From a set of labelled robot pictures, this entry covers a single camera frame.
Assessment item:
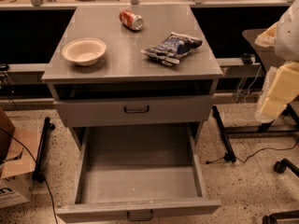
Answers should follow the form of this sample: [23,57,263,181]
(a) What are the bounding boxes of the white paper bowl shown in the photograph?
[62,38,107,66]

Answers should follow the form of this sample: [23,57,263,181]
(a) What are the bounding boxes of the cardboard box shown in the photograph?
[0,109,40,208]

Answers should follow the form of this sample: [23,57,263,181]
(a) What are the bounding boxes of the open lower grey drawer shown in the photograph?
[57,124,221,223]

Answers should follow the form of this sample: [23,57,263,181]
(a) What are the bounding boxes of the blue chip bag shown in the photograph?
[141,32,203,66]

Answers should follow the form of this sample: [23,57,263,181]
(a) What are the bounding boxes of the black floor cable right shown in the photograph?
[205,137,299,165]

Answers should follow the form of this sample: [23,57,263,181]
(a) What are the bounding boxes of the black stand leg left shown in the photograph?
[32,117,55,183]

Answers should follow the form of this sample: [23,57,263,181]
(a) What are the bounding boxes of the black chair caster base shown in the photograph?
[262,158,299,224]

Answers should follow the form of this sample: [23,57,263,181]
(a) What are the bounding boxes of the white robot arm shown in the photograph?
[254,0,299,123]

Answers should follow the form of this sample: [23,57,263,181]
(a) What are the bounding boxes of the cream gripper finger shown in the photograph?
[254,22,278,48]
[254,62,299,122]

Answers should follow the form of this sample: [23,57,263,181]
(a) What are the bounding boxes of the black floor cable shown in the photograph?
[0,127,59,224]
[205,137,299,165]

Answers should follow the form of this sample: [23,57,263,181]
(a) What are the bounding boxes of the grey drawer cabinet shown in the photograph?
[42,5,222,145]

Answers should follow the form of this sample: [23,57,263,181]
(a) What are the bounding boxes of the black floor cable left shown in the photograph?
[0,127,59,224]

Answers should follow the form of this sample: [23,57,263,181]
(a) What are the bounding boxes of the red soda can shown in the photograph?
[119,9,143,31]

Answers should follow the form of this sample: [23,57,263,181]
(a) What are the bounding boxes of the upper grey drawer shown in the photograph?
[55,95,213,127]

